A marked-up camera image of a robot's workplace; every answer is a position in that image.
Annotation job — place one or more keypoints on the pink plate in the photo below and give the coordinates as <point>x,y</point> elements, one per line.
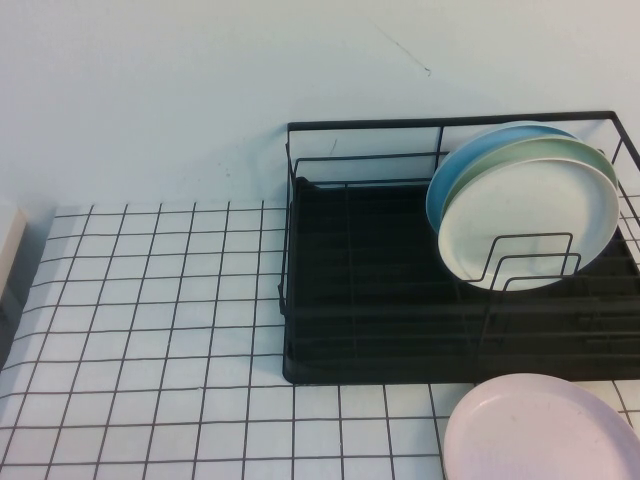
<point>540,435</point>

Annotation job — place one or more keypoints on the blue plate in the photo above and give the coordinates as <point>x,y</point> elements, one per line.
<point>442,195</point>

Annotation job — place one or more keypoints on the green plate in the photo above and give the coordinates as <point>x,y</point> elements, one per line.
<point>550,150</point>

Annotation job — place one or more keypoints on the black plastic drip tray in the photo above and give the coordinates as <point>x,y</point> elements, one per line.
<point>380,235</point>

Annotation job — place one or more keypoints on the white grid pattern table mat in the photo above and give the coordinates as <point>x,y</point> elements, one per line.
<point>150,310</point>

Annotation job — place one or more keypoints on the beige box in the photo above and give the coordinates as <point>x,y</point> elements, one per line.
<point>11,245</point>

